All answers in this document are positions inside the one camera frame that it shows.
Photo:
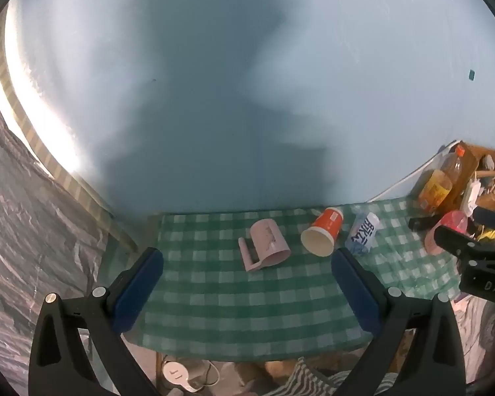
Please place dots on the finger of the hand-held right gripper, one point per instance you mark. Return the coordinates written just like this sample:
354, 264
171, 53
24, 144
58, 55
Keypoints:
493, 217
458, 243

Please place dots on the pink plastic cup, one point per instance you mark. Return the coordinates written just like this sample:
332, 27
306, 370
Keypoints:
454, 219

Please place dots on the grey plastic sheet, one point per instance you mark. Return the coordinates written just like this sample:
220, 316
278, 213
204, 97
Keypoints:
29, 231

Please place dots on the patterned blanket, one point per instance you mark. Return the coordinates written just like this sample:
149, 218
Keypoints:
484, 338

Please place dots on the white charger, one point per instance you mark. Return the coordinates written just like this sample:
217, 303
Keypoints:
472, 194

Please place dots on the blue and white paper cup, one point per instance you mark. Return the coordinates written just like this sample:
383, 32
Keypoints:
363, 235

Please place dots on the green checkered tablecloth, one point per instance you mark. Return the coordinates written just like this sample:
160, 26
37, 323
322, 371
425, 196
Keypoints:
231, 297

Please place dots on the striped cloth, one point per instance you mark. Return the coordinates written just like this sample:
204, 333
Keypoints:
309, 381

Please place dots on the striped fabric border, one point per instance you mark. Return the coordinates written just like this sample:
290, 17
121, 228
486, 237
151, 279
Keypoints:
37, 144

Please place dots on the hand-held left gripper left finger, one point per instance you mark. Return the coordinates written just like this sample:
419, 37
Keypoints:
137, 293

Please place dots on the orange paper cup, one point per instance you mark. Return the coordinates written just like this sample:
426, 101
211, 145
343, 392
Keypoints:
328, 222

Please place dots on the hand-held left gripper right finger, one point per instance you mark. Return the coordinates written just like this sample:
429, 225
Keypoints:
357, 293

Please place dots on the orange juice bottle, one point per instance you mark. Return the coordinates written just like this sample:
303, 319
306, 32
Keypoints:
435, 185

